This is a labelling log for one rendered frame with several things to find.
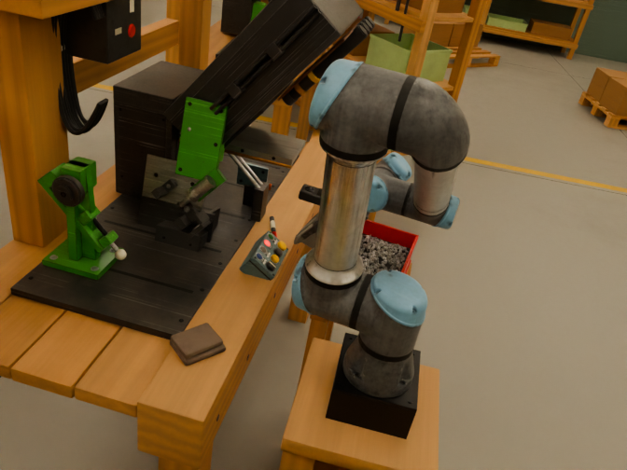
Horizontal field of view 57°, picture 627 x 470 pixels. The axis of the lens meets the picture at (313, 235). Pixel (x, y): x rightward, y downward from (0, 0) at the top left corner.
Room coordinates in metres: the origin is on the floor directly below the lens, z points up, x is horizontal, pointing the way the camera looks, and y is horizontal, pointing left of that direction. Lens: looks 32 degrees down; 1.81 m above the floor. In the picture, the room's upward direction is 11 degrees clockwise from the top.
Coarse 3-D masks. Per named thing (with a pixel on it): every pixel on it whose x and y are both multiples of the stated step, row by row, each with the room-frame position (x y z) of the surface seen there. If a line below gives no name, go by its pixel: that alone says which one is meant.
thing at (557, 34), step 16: (544, 0) 9.51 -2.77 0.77; (560, 0) 9.50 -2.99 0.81; (576, 0) 9.54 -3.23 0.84; (592, 0) 9.53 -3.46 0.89; (496, 16) 10.02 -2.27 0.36; (576, 16) 9.96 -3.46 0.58; (496, 32) 9.53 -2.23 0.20; (512, 32) 9.55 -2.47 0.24; (528, 32) 9.67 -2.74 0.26; (544, 32) 9.62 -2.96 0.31; (560, 32) 9.60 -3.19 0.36; (576, 32) 9.59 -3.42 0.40; (576, 48) 9.49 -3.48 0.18
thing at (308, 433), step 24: (312, 360) 1.01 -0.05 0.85; (336, 360) 1.02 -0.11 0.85; (312, 384) 0.93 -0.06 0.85; (432, 384) 1.00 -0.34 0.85; (312, 408) 0.86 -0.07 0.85; (432, 408) 0.93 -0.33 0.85; (288, 432) 0.79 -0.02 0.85; (312, 432) 0.80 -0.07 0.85; (336, 432) 0.81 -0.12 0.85; (360, 432) 0.82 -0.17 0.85; (432, 432) 0.86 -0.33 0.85; (312, 456) 0.77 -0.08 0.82; (336, 456) 0.76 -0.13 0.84; (360, 456) 0.76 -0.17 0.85; (384, 456) 0.77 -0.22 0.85; (408, 456) 0.79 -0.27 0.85; (432, 456) 0.80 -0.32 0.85
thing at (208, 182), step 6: (204, 180) 1.35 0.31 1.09; (210, 180) 1.35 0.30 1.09; (198, 186) 1.34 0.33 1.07; (204, 186) 1.34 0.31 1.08; (210, 186) 1.34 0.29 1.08; (192, 192) 1.34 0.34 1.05; (198, 192) 1.34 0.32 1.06; (204, 192) 1.34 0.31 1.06; (192, 198) 1.33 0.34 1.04; (198, 198) 1.34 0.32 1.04
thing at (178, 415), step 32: (320, 160) 2.03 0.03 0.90; (288, 192) 1.72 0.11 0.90; (256, 224) 1.48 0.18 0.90; (288, 224) 1.52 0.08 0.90; (288, 256) 1.36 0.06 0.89; (224, 288) 1.15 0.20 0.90; (256, 288) 1.17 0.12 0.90; (192, 320) 1.01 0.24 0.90; (224, 320) 1.03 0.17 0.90; (256, 320) 1.06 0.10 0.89; (224, 352) 0.93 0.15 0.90; (160, 384) 0.81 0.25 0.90; (192, 384) 0.82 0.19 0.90; (224, 384) 0.85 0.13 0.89; (160, 416) 0.75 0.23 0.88; (192, 416) 0.75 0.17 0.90; (224, 416) 0.88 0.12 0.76; (160, 448) 0.75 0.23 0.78; (192, 448) 0.74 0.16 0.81
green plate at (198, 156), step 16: (192, 112) 1.43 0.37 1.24; (208, 112) 1.43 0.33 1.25; (224, 112) 1.42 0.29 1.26; (192, 128) 1.42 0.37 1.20; (208, 128) 1.42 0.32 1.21; (224, 128) 1.42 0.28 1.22; (192, 144) 1.41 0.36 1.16; (208, 144) 1.40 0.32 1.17; (224, 144) 1.47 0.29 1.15; (192, 160) 1.39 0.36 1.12; (208, 160) 1.39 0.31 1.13; (192, 176) 1.38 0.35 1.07
